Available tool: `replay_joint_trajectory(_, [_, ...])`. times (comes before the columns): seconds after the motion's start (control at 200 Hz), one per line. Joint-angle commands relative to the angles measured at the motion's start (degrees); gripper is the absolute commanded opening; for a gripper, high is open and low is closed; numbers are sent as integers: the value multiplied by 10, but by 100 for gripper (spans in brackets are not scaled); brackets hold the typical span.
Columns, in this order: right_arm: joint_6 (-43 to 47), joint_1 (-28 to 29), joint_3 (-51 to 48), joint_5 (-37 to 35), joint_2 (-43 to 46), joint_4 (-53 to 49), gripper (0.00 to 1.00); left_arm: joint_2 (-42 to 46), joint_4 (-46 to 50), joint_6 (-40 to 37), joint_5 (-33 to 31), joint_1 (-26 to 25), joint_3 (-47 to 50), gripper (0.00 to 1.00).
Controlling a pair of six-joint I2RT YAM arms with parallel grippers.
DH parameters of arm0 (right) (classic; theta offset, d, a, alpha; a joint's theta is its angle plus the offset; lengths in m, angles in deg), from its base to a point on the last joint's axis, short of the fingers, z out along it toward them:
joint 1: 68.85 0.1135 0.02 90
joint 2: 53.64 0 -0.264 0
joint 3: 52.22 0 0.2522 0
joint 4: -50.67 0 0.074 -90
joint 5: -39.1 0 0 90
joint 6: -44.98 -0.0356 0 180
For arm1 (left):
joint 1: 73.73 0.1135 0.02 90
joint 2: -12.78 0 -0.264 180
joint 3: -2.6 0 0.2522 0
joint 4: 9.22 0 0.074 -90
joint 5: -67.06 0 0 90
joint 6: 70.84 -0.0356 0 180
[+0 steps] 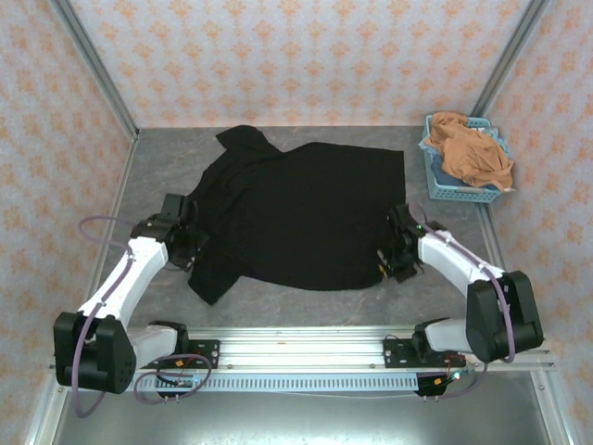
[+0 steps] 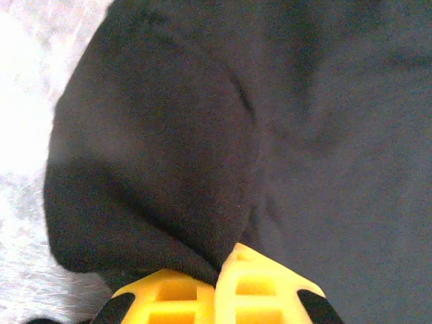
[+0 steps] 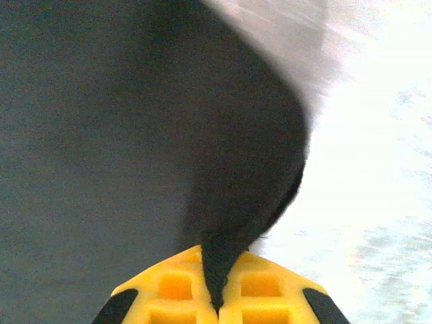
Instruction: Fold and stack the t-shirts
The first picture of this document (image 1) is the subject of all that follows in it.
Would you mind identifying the black t-shirt with white print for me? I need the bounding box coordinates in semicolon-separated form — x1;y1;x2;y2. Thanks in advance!
187;124;408;306

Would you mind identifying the light blue plastic basket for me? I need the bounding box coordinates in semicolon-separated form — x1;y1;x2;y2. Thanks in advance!
419;113;515;203

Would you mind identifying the orange t-shirt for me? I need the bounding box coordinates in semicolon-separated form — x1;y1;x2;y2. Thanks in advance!
424;110;516;194

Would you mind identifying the grey metal panel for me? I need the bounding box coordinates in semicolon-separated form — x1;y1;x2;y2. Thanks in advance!
50;370;566;445

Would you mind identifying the aluminium table side rail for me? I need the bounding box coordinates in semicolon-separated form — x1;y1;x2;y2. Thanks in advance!
476;201;580;445
22;132;141;445

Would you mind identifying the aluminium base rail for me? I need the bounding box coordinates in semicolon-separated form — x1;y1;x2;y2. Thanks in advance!
48;326;555;372

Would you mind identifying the white slotted cable duct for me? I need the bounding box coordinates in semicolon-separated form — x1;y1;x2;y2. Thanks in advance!
132;373;421;394

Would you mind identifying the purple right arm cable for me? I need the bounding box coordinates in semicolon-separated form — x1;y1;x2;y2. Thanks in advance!
407;203;519;401

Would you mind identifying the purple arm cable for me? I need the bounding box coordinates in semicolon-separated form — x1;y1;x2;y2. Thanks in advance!
407;203;519;401
73;215;213;418

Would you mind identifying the aluminium frame post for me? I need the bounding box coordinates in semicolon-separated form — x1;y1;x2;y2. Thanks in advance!
470;0;555;120
48;0;141;143

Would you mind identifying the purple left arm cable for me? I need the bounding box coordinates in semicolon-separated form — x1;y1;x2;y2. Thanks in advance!
73;215;213;418

